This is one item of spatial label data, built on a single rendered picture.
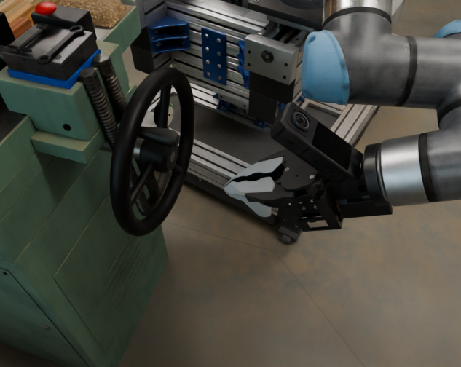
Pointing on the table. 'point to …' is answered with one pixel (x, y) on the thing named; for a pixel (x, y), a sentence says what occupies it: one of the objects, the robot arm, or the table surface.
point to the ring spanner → (59, 45)
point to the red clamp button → (45, 8)
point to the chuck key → (30, 39)
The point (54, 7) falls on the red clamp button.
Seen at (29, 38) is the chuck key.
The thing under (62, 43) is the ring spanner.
